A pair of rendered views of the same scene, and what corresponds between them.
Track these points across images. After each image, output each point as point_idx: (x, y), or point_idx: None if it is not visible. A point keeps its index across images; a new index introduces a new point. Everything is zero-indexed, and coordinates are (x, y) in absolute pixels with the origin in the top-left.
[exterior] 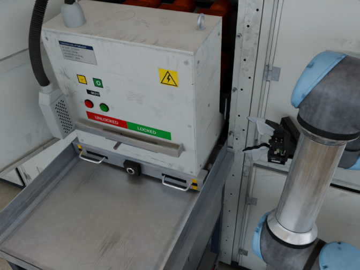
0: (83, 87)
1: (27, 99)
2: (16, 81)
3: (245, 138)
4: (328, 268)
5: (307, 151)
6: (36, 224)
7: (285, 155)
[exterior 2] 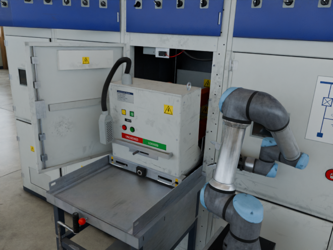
0: (123, 116)
1: (89, 125)
2: (87, 113)
3: None
4: (236, 200)
5: (225, 132)
6: (78, 189)
7: None
